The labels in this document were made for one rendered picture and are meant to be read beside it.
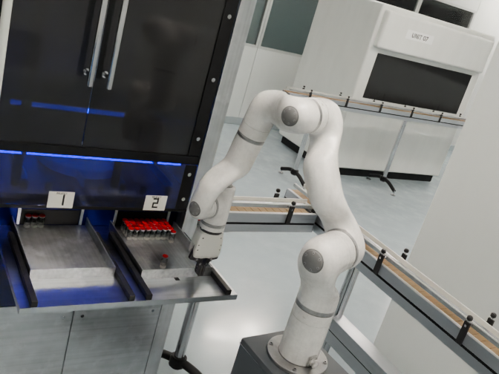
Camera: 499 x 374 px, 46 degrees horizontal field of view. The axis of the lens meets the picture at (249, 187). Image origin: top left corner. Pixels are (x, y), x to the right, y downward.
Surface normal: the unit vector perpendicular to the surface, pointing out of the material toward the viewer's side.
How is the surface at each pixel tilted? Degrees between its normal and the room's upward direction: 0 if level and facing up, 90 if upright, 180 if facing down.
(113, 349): 90
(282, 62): 90
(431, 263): 90
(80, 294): 0
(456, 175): 90
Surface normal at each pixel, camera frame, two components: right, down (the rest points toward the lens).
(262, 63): 0.47, 0.43
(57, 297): 0.27, -0.90
